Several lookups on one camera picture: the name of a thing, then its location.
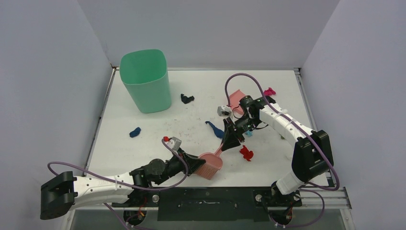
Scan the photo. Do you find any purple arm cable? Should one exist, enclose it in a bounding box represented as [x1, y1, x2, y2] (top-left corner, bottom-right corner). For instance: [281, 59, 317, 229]
[225, 73, 340, 192]
[47, 138, 190, 192]

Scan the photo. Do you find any aluminium frame rail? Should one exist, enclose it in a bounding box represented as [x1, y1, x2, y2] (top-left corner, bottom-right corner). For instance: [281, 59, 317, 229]
[65, 187, 353, 211]

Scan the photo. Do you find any pink plastic hand brush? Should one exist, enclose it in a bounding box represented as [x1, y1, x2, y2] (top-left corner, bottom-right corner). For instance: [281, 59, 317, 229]
[194, 144, 223, 180]

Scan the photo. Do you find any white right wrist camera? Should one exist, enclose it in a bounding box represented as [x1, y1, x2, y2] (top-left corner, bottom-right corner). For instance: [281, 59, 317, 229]
[217, 105, 232, 117]

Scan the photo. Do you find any small dark blue paper scrap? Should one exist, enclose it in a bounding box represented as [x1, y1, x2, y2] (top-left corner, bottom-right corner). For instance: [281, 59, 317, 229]
[129, 127, 141, 138]

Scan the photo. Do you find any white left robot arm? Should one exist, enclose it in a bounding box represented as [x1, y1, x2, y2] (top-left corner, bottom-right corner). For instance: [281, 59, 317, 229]
[40, 150, 206, 220]

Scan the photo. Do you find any green plastic waste bin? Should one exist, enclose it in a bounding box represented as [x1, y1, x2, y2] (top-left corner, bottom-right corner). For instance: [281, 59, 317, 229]
[119, 49, 172, 114]

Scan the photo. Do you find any magenta paper scrap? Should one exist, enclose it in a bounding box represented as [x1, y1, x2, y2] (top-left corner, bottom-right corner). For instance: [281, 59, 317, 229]
[264, 87, 276, 96]

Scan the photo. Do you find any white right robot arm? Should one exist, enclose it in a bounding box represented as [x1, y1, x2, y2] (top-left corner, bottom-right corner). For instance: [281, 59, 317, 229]
[222, 96, 334, 206]

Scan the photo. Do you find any red paper scrap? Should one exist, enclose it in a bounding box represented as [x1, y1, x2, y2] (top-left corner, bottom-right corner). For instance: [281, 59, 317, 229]
[239, 145, 254, 161]

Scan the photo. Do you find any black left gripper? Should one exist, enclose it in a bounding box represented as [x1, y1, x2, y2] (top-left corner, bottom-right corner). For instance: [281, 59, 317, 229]
[155, 147, 205, 185]

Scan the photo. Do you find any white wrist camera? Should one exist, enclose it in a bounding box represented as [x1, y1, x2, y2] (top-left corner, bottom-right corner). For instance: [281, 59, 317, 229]
[163, 136, 182, 152]
[217, 105, 232, 117]

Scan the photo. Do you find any pink plastic dustpan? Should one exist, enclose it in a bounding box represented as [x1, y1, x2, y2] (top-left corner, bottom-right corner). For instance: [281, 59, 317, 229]
[229, 89, 246, 115]

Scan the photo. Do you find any black paper scrap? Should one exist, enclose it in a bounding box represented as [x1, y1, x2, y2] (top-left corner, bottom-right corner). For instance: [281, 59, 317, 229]
[180, 93, 195, 104]

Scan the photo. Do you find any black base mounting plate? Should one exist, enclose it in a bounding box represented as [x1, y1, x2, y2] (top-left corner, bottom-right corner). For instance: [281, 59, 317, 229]
[112, 187, 302, 222]

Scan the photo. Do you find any long dark blue paper scrap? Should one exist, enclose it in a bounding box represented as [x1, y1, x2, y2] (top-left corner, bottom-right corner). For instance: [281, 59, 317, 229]
[205, 121, 224, 139]

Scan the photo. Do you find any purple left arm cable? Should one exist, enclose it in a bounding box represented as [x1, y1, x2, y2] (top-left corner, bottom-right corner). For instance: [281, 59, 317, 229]
[47, 138, 190, 192]

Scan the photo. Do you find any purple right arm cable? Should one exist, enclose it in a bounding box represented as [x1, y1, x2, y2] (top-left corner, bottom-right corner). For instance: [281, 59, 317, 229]
[225, 73, 340, 192]

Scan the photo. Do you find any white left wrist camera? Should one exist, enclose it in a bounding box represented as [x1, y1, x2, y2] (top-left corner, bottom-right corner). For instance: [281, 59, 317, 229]
[163, 136, 182, 152]

